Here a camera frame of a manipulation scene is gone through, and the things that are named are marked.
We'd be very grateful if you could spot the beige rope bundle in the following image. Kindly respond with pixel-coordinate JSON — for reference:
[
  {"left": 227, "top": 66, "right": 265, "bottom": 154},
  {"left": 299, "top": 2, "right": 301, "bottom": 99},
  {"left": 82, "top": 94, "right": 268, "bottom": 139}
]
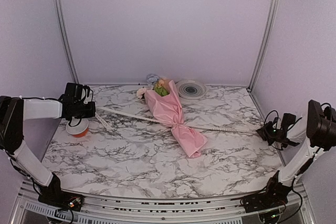
[{"left": 94, "top": 105, "right": 259, "bottom": 134}]

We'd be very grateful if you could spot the blue white fake flower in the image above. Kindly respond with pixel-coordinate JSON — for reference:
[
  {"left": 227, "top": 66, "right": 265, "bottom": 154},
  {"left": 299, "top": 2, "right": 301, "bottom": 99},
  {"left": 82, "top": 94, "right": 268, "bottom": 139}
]
[{"left": 146, "top": 73, "right": 160, "bottom": 85}]

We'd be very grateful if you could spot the pink rose fake flower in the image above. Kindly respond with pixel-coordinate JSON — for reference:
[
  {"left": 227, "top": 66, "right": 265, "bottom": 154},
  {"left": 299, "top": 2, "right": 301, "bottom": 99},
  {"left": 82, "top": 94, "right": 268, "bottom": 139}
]
[{"left": 136, "top": 78, "right": 170, "bottom": 99}]

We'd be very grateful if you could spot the pink wrapping paper sheet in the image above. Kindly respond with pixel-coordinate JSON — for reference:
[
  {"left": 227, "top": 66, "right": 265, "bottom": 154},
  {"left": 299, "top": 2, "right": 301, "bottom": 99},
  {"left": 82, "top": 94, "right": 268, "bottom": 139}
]
[{"left": 144, "top": 80, "right": 207, "bottom": 158}]

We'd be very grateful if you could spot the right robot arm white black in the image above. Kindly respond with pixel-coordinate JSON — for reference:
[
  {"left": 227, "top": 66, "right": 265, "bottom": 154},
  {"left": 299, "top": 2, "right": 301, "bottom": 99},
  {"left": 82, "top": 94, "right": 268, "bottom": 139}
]
[{"left": 256, "top": 100, "right": 335, "bottom": 207}]

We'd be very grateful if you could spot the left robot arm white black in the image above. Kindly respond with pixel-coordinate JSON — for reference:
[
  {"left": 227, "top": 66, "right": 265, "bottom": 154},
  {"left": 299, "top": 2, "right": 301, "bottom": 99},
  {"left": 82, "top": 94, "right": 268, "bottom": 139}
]
[{"left": 1, "top": 82, "right": 96, "bottom": 206}]

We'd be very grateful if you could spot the orange white bowl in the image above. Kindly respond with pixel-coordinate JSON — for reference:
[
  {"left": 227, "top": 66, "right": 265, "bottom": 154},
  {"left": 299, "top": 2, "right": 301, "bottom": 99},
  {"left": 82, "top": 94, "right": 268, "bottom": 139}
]
[{"left": 66, "top": 118, "right": 89, "bottom": 138}]

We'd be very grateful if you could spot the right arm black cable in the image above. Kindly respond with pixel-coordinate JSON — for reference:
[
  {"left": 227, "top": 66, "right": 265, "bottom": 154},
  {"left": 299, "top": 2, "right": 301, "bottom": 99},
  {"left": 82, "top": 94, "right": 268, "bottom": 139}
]
[{"left": 262, "top": 102, "right": 334, "bottom": 151}]

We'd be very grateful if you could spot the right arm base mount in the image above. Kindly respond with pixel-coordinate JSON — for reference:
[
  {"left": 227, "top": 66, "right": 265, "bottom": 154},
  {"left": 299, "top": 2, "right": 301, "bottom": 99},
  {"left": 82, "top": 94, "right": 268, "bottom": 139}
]
[{"left": 240, "top": 193, "right": 288, "bottom": 213}]

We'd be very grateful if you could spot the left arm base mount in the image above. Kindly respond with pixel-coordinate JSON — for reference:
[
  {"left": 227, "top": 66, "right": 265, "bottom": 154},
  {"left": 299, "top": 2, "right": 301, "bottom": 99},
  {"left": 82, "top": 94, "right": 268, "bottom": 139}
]
[{"left": 38, "top": 191, "right": 84, "bottom": 211}]

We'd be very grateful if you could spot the aluminium front rail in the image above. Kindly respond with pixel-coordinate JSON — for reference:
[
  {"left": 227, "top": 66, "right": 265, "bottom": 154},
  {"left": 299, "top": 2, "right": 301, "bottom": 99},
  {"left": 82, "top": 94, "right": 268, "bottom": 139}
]
[{"left": 9, "top": 181, "right": 317, "bottom": 223}]

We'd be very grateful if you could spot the left aluminium frame post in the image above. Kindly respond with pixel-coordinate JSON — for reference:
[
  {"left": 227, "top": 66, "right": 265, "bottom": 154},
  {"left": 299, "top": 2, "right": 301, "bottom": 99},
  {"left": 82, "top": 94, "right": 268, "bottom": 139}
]
[{"left": 54, "top": 0, "right": 79, "bottom": 83}]

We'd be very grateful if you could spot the aluminium frame post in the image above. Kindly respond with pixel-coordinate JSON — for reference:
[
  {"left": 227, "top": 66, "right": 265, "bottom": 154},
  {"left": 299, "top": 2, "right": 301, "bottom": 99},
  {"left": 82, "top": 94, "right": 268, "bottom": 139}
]
[
  {"left": 54, "top": 0, "right": 79, "bottom": 83},
  {"left": 248, "top": 0, "right": 279, "bottom": 92}
]

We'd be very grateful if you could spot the right aluminium frame post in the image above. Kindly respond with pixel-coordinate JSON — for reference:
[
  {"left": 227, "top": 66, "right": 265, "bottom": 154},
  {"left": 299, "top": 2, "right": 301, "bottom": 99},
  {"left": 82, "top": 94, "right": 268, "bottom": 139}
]
[{"left": 248, "top": 0, "right": 279, "bottom": 92}]

